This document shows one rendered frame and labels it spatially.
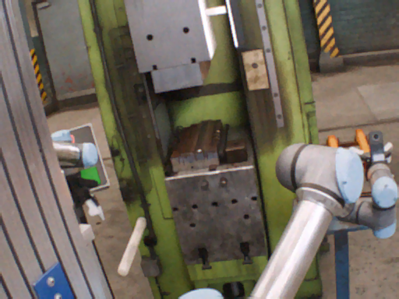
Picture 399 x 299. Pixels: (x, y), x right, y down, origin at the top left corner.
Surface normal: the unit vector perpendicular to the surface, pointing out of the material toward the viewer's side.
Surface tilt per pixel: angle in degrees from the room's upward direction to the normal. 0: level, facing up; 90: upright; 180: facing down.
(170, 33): 90
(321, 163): 34
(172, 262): 90
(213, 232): 90
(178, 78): 90
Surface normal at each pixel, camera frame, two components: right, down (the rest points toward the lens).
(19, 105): 0.90, -0.03
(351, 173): 0.74, 0.00
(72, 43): -0.15, 0.36
